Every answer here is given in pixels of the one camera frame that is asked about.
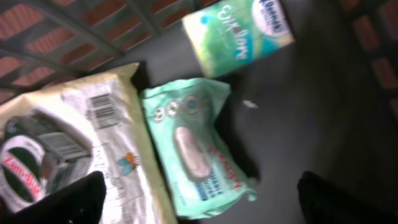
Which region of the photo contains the dark grey plastic basket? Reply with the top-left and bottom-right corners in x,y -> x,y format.
1,0 -> 397,223

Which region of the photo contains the cream snack bag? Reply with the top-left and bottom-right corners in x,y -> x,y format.
1,63 -> 177,224

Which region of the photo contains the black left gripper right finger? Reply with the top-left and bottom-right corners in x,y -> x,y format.
297,171 -> 397,224

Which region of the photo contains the mint green wipes pack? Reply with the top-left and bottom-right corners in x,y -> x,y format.
141,78 -> 257,220

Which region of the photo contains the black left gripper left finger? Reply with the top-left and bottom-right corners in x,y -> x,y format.
1,171 -> 106,224

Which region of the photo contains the teal tissue box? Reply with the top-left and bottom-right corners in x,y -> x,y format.
182,0 -> 294,78

